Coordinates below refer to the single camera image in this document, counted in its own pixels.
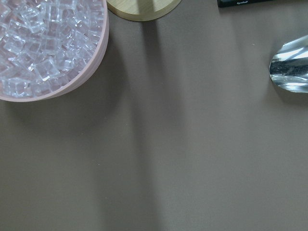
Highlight steel ice scoop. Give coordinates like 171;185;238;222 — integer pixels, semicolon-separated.
269;35;308;93

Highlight black framed tray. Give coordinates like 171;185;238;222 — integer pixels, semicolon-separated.
217;0;308;8

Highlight round wooden stand base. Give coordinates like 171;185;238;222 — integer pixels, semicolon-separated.
107;0;181;22

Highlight pink bowl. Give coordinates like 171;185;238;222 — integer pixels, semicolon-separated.
0;0;109;103

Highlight clear ice cubes pile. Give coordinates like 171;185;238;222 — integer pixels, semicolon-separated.
0;0;105;99

